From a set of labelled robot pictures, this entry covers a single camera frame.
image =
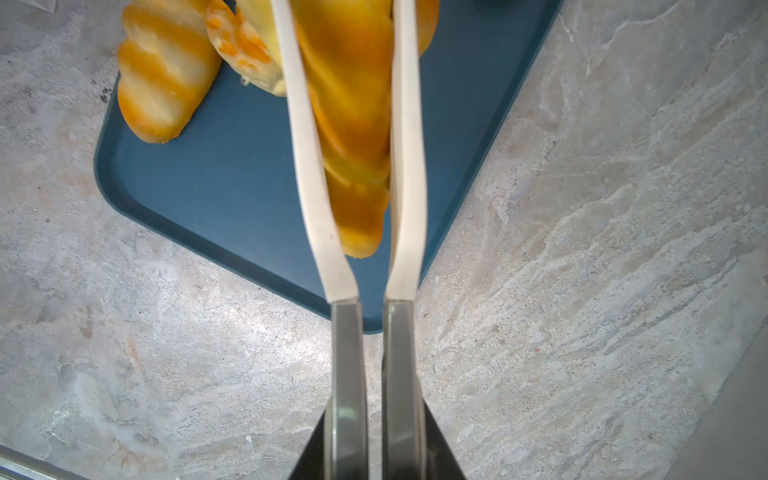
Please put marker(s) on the blue rectangular tray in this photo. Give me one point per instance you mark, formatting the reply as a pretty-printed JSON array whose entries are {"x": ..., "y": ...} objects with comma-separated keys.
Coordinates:
[{"x": 225, "y": 187}]

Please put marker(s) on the white and steel tongs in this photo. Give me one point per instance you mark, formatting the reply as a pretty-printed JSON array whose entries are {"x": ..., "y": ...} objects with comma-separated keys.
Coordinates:
[{"x": 346, "y": 419}]

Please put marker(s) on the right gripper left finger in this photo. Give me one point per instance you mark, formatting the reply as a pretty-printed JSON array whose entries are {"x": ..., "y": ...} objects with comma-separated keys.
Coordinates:
[{"x": 310, "y": 465}]

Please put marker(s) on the braided pastry bread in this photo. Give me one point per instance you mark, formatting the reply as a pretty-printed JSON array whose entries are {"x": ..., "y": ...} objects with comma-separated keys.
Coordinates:
[{"x": 241, "y": 47}]

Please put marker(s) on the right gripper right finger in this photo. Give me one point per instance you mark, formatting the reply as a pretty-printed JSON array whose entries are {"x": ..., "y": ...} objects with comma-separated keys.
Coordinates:
[{"x": 441, "y": 464}]

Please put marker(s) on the small striped bun top right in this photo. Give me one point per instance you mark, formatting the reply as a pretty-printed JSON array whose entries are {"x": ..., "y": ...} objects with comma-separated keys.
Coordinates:
[{"x": 427, "y": 19}]

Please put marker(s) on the striped bun lower left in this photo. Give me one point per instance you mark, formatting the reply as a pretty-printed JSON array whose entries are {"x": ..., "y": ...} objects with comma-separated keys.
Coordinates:
[{"x": 167, "y": 65}]

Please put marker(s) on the long striped croissant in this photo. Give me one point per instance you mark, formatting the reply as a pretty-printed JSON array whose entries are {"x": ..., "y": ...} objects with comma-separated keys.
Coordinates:
[{"x": 347, "y": 52}]

